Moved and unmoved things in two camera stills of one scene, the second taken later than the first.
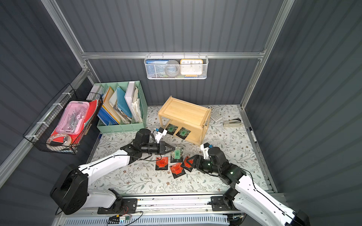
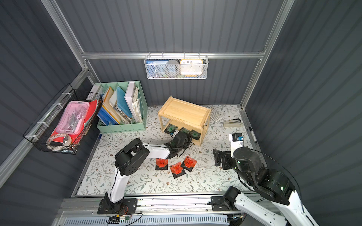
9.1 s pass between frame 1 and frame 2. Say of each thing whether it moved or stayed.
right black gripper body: moved
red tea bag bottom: stayed
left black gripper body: moved
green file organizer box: stayed
